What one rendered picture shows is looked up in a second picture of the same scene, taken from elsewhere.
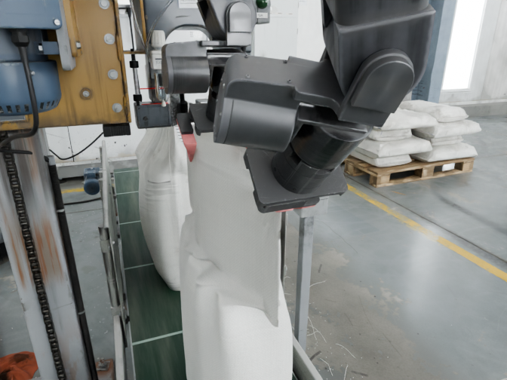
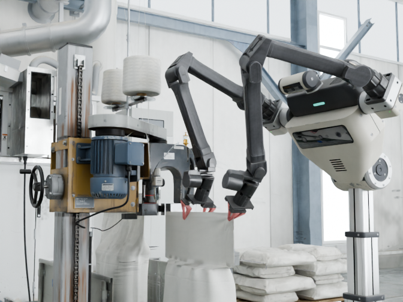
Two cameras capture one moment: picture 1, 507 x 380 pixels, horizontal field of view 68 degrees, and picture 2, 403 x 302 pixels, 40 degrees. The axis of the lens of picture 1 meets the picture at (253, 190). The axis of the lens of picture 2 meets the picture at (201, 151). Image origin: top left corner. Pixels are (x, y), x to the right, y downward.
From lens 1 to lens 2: 1.70 m
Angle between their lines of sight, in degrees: 29
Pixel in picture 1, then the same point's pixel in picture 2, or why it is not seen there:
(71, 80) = not seen: hidden behind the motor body
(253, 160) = (228, 198)
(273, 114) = (238, 180)
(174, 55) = (191, 174)
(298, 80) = (243, 174)
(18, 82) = (122, 184)
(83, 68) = not seen: hidden behind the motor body
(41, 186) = (86, 247)
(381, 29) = (258, 163)
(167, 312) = not seen: outside the picture
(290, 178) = (239, 201)
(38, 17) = (138, 161)
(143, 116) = (144, 209)
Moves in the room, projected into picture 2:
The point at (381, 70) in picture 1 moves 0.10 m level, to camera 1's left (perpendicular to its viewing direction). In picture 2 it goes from (259, 170) to (231, 170)
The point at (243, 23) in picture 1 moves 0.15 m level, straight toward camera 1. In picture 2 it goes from (213, 164) to (223, 162)
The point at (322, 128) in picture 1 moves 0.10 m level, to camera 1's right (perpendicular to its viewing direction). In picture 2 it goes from (248, 184) to (275, 184)
